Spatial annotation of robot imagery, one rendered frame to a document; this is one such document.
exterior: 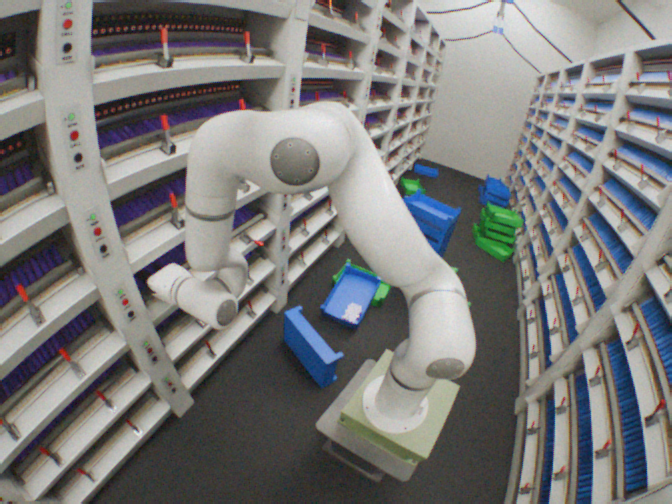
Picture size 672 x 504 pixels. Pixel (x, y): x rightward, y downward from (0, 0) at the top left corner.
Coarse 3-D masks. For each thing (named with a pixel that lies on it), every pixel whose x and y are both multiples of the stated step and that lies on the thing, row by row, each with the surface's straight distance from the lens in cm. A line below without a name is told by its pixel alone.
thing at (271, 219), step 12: (252, 204) 120; (264, 204) 115; (264, 216) 115; (276, 216) 114; (264, 228) 113; (240, 240) 106; (264, 240) 115; (240, 252) 102; (204, 276) 94; (144, 300) 86; (156, 312) 87; (168, 312) 90; (156, 324) 90
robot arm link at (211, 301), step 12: (180, 288) 71; (192, 288) 68; (204, 288) 67; (216, 288) 67; (228, 288) 69; (180, 300) 71; (192, 300) 67; (204, 300) 64; (216, 300) 63; (228, 300) 64; (192, 312) 68; (204, 312) 64; (216, 312) 63; (228, 312) 65; (216, 324) 64; (228, 324) 67
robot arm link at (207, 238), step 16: (192, 224) 51; (208, 224) 49; (224, 224) 50; (192, 240) 53; (208, 240) 51; (224, 240) 53; (192, 256) 55; (208, 256) 54; (224, 256) 56; (240, 256) 63; (224, 272) 71; (240, 272) 66; (240, 288) 71
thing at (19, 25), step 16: (128, 0) 88; (144, 0) 90; (160, 0) 92; (336, 0) 168; (16, 16) 80; (224, 16) 106; (240, 16) 111; (0, 32) 79; (16, 32) 79; (320, 32) 155; (16, 48) 79; (32, 128) 78; (32, 144) 79; (16, 160) 79; (32, 160) 79
